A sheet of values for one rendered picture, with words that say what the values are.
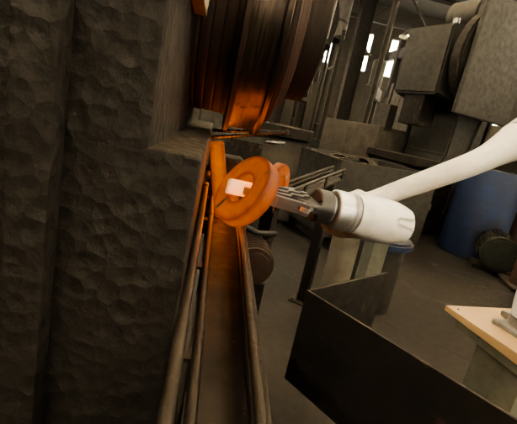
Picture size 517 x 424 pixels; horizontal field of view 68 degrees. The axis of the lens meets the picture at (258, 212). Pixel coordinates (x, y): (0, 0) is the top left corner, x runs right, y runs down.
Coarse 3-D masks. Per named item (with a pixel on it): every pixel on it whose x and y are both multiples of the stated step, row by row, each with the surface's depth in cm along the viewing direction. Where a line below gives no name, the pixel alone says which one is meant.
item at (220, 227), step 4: (216, 220) 94; (220, 220) 95; (216, 224) 92; (220, 224) 93; (224, 224) 93; (212, 228) 88; (216, 228) 88; (220, 228) 89; (224, 228) 90; (228, 228) 90; (232, 228) 91; (212, 232) 85; (216, 232) 85; (220, 232) 86; (224, 232) 87; (228, 232) 87; (232, 232) 88
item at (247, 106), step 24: (264, 0) 60; (288, 0) 61; (264, 24) 62; (288, 24) 61; (264, 48) 63; (240, 72) 66; (264, 72) 66; (240, 96) 70; (264, 96) 70; (240, 120) 78
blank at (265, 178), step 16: (256, 160) 78; (240, 176) 80; (256, 176) 75; (272, 176) 73; (224, 192) 80; (256, 192) 73; (272, 192) 73; (224, 208) 77; (240, 208) 73; (256, 208) 72; (240, 224) 74
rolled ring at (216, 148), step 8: (216, 144) 88; (216, 152) 86; (224, 152) 86; (216, 160) 85; (224, 160) 85; (216, 168) 84; (224, 168) 84; (216, 176) 84; (224, 176) 84; (216, 184) 84; (216, 216) 92
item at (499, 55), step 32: (480, 0) 396; (512, 0) 353; (416, 32) 408; (448, 32) 374; (480, 32) 348; (512, 32) 365; (416, 64) 407; (448, 64) 380; (480, 64) 360; (512, 64) 378; (416, 96) 410; (448, 96) 393; (480, 96) 373; (512, 96) 393; (384, 128) 447; (416, 128) 455; (448, 128) 417; (480, 128) 425; (384, 160) 432; (416, 160) 390; (448, 160) 422; (448, 192) 436
